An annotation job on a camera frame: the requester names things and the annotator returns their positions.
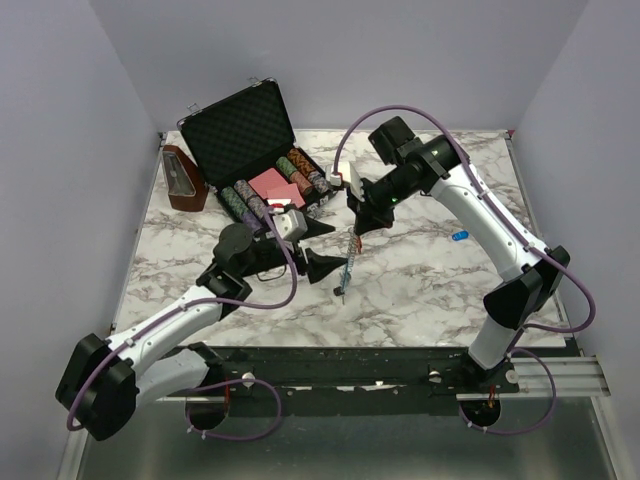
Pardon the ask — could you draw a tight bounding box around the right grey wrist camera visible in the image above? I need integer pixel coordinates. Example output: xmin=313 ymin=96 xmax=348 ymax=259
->
xmin=325 ymin=160 xmax=364 ymax=201

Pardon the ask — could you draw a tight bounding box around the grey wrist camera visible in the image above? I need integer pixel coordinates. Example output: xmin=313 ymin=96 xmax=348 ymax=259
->
xmin=325 ymin=160 xmax=364 ymax=201
xmin=273 ymin=209 xmax=307 ymax=242

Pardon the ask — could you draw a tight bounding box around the black poker chip case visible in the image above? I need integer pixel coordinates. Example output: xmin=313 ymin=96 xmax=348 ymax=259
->
xmin=178 ymin=78 xmax=335 ymax=235

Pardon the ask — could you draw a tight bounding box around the blue key tag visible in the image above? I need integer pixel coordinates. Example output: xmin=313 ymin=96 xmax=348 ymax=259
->
xmin=451 ymin=230 xmax=470 ymax=241

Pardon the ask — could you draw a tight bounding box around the black mounting rail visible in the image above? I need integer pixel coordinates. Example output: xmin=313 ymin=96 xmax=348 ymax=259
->
xmin=187 ymin=343 xmax=519 ymax=421

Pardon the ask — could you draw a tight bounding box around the blue silver carabiner keyring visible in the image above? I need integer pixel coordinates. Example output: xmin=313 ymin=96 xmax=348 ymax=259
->
xmin=338 ymin=227 xmax=362 ymax=303

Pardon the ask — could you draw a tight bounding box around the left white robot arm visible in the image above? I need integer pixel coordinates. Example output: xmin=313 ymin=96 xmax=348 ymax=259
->
xmin=55 ymin=208 xmax=346 ymax=441

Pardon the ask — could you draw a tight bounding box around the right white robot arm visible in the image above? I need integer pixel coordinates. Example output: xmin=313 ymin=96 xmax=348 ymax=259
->
xmin=327 ymin=117 xmax=570 ymax=392

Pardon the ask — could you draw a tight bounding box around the red playing card deck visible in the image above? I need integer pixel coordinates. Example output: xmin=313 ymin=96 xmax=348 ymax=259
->
xmin=248 ymin=168 xmax=305 ymax=208

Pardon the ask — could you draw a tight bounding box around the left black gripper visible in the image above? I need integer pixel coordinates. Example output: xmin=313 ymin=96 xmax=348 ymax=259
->
xmin=239 ymin=213 xmax=348 ymax=282

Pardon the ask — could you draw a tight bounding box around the brown wooden metronome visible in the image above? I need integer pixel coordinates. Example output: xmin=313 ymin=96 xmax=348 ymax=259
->
xmin=161 ymin=145 xmax=208 ymax=213

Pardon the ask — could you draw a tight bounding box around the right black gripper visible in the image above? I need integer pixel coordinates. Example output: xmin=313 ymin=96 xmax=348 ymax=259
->
xmin=346 ymin=169 xmax=419 ymax=235

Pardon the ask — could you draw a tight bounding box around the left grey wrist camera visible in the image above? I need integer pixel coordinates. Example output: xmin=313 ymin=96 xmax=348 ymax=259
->
xmin=273 ymin=209 xmax=307 ymax=242

